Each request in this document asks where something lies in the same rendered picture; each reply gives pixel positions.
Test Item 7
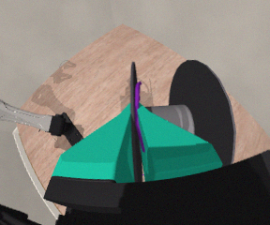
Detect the black cable reel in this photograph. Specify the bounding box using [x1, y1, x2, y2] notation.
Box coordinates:
[130, 60, 236, 182]

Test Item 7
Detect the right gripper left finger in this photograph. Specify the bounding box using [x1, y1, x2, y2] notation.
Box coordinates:
[52, 104, 134, 183]

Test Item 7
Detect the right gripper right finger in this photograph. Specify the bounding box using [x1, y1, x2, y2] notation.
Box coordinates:
[137, 102, 222, 182]

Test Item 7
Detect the thin dark purple cable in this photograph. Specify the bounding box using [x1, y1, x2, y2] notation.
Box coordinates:
[134, 82, 145, 153]

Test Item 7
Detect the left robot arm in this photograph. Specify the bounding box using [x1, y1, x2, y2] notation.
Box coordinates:
[0, 100, 83, 146]

